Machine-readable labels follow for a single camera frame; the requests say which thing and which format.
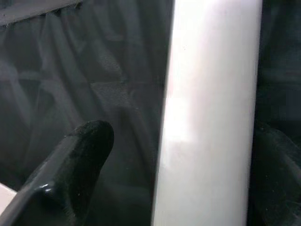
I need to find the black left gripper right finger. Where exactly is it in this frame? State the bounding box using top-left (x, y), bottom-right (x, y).
top-left (248, 122), bottom-right (301, 226)

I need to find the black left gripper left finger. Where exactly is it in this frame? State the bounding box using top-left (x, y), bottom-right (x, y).
top-left (0, 120), bottom-right (115, 226)

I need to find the white plastic table top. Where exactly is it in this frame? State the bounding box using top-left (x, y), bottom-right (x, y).
top-left (0, 182), bottom-right (17, 209)

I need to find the black table cloth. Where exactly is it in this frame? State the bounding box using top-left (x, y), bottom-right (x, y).
top-left (0, 0), bottom-right (301, 226)

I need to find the white tapered table leg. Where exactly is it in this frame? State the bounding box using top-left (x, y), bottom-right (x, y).
top-left (150, 0), bottom-right (263, 226)

